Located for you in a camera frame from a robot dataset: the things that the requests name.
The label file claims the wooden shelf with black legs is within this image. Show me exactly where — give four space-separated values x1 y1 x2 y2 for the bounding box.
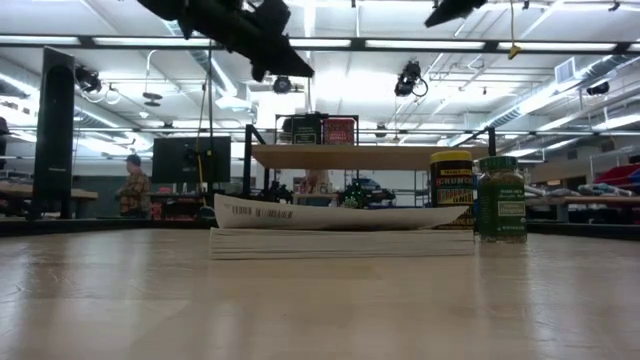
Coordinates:
242 124 499 199

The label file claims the yellow-lid spice jar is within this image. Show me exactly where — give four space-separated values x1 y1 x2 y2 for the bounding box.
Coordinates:
429 149 476 232

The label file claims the red spice tin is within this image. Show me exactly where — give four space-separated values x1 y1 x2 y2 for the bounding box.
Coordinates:
322 117 356 146

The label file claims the green and black machine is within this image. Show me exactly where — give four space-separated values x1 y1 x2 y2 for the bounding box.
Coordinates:
338 177 397 209

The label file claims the thin stand with round base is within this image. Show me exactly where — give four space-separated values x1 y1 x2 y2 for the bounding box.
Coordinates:
196 39 218 222

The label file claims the person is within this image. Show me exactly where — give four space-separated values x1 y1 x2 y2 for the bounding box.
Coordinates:
113 153 153 220

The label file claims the silver ceiling air duct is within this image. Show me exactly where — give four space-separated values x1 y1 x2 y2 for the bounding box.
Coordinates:
479 52 640 132

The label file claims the red and blue cloth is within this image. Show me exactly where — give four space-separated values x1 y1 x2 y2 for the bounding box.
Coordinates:
592 163 640 190

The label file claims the black overhead camera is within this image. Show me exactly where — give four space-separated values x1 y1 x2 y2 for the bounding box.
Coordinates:
393 59 430 99

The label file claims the black spice tin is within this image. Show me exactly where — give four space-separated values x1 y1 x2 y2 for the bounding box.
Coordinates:
291 113 324 146

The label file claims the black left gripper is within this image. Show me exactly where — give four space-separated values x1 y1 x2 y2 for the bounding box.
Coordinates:
187 0 315 84

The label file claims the black beam with LED strips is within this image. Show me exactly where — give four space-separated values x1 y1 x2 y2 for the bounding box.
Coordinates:
0 33 640 55

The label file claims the black ceiling camera white cable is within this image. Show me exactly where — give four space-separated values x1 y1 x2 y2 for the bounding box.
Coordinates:
74 66 122 106

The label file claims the black column on white base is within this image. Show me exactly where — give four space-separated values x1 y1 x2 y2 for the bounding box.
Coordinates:
30 46 77 221

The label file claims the yellow hanging cord with tag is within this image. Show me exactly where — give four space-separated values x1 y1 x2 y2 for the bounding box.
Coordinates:
507 0 524 61

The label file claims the green-lid spice jar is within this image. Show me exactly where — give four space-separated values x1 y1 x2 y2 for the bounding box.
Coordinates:
476 155 529 245

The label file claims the black aluminium table frame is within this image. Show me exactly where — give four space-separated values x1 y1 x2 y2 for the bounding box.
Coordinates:
0 217 640 242

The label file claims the wooden-top workbench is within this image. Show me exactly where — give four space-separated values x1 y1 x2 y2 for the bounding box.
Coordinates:
0 179 100 221
519 194 640 225

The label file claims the black monitor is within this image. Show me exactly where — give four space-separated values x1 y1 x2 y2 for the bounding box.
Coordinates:
151 135 233 185

